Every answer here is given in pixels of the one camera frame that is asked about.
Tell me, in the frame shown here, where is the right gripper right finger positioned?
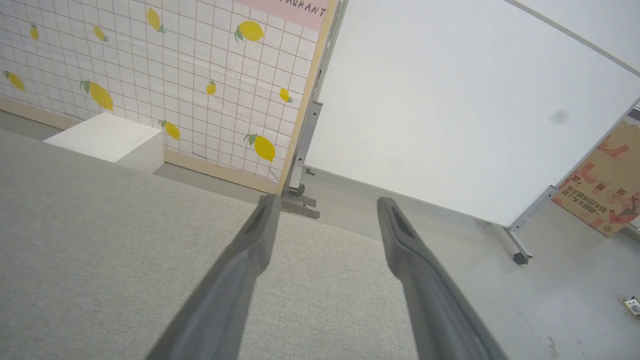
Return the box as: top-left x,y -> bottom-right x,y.
376,196 -> 510,360

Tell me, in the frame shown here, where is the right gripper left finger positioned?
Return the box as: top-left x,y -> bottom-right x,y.
145,194 -> 282,360

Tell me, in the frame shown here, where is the metal partition foot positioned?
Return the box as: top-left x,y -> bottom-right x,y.
289,100 -> 323,197

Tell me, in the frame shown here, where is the white floor socket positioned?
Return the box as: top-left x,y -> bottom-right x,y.
618,296 -> 640,318

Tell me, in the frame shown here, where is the white square box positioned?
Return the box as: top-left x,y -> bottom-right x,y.
43,112 -> 165,176

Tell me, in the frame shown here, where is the printed cardboard box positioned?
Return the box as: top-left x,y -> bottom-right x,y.
551,116 -> 640,238

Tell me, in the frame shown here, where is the white partition board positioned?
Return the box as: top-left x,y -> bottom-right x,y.
304,0 -> 640,266

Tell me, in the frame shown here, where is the lemon print partition screen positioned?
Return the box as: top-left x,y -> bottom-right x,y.
0,0 -> 346,195

